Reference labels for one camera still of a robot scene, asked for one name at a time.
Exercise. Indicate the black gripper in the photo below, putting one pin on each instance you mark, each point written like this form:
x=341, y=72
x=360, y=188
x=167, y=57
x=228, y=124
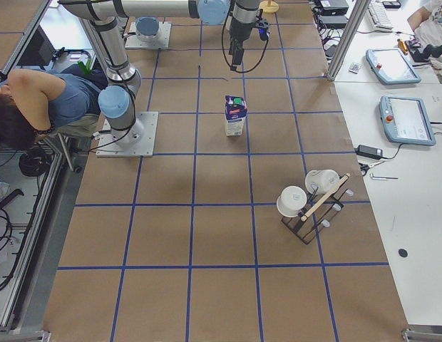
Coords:
x=238, y=38

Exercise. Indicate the blue white milk carton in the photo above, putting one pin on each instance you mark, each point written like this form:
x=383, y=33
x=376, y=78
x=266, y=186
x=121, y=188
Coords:
x=235, y=115

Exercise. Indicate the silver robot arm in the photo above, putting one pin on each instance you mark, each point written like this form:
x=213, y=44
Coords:
x=147, y=28
x=117, y=101

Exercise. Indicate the teach pendant far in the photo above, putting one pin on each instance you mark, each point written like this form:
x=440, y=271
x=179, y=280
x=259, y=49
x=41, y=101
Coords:
x=391, y=66

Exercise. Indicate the teach pendant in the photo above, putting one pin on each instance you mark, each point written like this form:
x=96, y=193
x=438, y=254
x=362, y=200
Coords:
x=405, y=120
x=391, y=66

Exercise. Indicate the white mug on rack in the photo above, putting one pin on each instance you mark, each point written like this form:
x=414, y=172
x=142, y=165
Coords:
x=291, y=200
x=320, y=181

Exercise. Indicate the black power adapter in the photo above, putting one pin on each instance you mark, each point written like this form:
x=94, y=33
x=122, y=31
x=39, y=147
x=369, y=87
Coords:
x=369, y=152

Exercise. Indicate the teach pendant near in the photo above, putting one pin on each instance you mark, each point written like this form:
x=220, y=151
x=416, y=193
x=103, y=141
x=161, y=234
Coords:
x=405, y=120

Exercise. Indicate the person in blue shirt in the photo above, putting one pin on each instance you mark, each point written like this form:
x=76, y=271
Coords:
x=35, y=104

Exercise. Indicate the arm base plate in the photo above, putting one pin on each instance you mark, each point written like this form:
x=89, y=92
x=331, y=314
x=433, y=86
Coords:
x=136, y=142
x=162, y=41

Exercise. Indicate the aluminium frame post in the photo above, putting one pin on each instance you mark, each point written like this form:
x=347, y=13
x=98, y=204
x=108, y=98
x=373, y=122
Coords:
x=357, y=14

